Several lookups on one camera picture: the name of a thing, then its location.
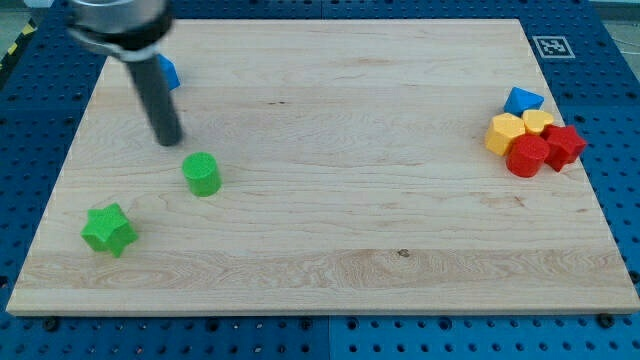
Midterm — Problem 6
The red star block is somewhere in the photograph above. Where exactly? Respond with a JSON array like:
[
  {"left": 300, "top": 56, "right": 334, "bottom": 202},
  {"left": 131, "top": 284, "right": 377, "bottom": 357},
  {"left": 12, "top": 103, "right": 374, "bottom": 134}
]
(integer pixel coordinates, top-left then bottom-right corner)
[{"left": 541, "top": 125, "right": 587, "bottom": 172}]

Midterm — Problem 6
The white fiducial marker tag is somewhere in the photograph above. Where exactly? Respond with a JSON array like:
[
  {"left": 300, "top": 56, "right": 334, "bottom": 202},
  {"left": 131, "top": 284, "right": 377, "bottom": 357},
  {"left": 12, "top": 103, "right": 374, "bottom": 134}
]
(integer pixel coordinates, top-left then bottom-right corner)
[{"left": 532, "top": 35, "right": 575, "bottom": 59}]

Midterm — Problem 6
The blue triangle block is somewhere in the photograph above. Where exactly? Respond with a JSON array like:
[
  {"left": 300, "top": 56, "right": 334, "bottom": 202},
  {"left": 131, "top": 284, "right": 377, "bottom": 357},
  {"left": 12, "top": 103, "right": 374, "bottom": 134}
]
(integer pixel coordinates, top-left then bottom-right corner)
[{"left": 503, "top": 87, "right": 544, "bottom": 116}]

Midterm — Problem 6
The red cylinder block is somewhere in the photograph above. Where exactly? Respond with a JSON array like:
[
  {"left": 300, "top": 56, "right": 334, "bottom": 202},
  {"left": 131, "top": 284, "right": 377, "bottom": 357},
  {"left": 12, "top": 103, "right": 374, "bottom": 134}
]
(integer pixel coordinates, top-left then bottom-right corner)
[{"left": 506, "top": 134, "right": 550, "bottom": 178}]

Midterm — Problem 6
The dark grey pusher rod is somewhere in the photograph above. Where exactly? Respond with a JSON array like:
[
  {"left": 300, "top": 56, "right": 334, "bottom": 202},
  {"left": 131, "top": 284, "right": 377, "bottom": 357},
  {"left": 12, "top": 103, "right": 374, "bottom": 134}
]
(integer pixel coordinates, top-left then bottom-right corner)
[{"left": 126, "top": 55, "right": 182, "bottom": 146}]

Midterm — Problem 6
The blue cube block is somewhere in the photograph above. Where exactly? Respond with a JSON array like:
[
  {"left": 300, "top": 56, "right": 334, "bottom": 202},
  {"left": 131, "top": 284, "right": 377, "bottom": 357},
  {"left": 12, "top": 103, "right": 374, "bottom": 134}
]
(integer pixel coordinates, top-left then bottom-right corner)
[{"left": 157, "top": 54, "right": 180, "bottom": 90}]

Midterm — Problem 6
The yellow heart block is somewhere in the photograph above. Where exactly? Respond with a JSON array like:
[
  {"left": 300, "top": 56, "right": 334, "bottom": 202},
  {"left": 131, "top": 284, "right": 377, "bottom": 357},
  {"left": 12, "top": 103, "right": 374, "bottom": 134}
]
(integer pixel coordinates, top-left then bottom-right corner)
[{"left": 522, "top": 109, "right": 554, "bottom": 135}]

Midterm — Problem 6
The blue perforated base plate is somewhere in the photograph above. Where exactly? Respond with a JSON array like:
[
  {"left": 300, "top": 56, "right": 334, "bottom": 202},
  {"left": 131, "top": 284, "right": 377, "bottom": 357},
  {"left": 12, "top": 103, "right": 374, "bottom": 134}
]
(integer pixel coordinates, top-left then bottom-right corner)
[{"left": 1, "top": 1, "right": 639, "bottom": 359}]

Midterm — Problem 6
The green star block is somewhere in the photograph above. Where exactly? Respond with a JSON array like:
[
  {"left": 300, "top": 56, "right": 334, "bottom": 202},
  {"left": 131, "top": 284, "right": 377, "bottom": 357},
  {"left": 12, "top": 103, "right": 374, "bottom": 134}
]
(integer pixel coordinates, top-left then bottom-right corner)
[{"left": 80, "top": 203, "right": 139, "bottom": 258}]

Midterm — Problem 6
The green cylinder block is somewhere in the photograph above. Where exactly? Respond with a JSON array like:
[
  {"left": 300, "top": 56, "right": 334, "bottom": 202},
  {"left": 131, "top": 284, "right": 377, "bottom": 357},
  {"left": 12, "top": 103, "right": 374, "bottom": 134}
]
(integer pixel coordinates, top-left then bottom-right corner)
[{"left": 182, "top": 152, "right": 222, "bottom": 197}]

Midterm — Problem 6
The wooden board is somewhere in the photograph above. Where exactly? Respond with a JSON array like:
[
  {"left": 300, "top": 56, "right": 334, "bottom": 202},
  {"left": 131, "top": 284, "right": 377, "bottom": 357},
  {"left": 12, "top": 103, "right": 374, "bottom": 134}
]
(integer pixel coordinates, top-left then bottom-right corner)
[{"left": 7, "top": 19, "right": 639, "bottom": 317}]

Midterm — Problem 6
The yellow pentagon block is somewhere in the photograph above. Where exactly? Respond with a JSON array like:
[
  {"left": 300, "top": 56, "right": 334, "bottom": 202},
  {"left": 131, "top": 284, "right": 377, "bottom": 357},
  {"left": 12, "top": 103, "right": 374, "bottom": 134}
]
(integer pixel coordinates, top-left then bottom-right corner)
[{"left": 484, "top": 113, "right": 526, "bottom": 156}]

